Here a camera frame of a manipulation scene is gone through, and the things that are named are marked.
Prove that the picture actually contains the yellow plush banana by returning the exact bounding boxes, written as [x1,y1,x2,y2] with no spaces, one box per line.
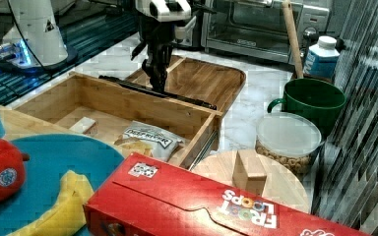
[7,170,94,236]

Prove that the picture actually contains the red plush apple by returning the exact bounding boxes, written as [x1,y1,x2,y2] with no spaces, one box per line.
[0,137,31,206]

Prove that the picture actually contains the silver toaster oven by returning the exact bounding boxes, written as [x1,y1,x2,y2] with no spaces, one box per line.
[201,0,330,64]

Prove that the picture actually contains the blue plate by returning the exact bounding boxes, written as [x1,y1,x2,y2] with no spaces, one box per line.
[0,134,124,236]

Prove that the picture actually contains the red Froot Loops box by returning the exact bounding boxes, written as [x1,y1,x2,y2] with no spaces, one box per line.
[84,153,370,236]

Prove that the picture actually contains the small wooden block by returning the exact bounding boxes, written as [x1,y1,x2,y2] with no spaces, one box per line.
[232,149,267,195]

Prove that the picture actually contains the clear cereal container with lid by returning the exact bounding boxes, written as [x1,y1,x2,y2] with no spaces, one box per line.
[256,112,322,176]

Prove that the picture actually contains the blue white milk carton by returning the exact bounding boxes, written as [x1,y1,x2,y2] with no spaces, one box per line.
[303,35,340,79]

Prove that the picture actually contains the chips bag in drawer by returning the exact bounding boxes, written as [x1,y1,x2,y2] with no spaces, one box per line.
[114,121,184,161]

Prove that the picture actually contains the small white box in drawer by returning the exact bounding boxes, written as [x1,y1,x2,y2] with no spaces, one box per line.
[70,117,97,137]

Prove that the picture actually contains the green plastic mug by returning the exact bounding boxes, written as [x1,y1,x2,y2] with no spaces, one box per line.
[267,79,346,139]

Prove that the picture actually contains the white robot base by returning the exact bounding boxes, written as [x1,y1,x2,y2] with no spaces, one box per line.
[0,0,78,73]

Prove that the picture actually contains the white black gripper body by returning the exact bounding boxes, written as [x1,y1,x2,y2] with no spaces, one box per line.
[134,0,197,45]

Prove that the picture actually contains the black drawer handle bar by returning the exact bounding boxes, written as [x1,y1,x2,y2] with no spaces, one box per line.
[98,76,217,110]

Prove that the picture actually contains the silver toaster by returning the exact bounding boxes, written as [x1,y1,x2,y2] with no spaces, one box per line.
[177,13,203,50]

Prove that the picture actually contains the wooden drawer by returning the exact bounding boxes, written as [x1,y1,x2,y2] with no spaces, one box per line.
[15,73,219,168]

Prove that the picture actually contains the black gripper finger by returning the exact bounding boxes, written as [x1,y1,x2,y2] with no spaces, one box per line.
[142,45,159,90]
[158,45,173,91]

